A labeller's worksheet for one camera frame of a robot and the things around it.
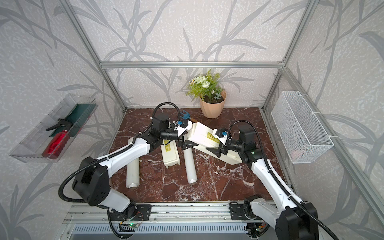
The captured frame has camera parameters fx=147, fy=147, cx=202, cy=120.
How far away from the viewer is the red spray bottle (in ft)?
1.85

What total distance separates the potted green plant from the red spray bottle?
644mm

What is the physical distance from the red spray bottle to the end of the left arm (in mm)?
353

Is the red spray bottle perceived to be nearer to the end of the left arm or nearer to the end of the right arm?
the end of the left arm

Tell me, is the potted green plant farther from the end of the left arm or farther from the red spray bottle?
the red spray bottle

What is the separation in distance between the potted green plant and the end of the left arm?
0.35 metres

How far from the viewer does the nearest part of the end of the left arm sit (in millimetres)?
631

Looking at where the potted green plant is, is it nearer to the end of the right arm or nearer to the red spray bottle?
the end of the right arm

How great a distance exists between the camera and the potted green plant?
0.95 m
